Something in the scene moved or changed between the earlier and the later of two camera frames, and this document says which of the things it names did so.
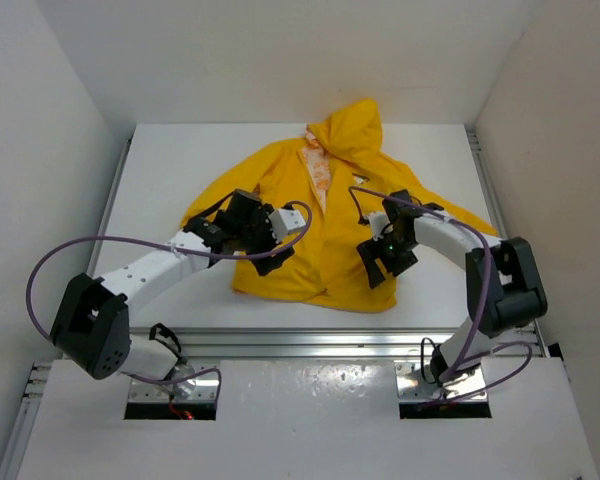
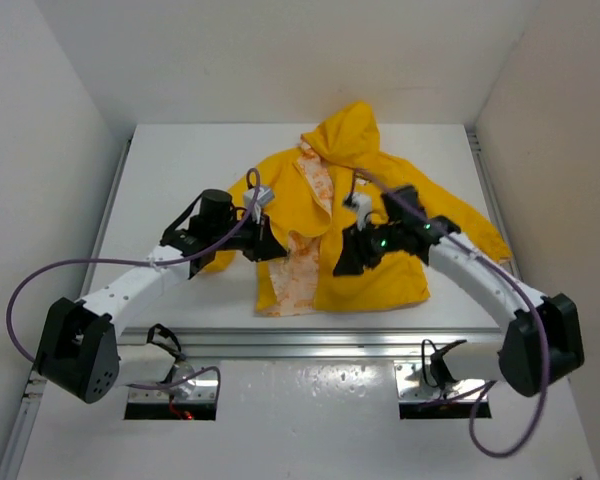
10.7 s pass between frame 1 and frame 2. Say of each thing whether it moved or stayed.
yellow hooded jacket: moved
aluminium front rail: stayed
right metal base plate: stayed
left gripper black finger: moved
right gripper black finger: moved
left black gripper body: stayed
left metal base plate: stayed
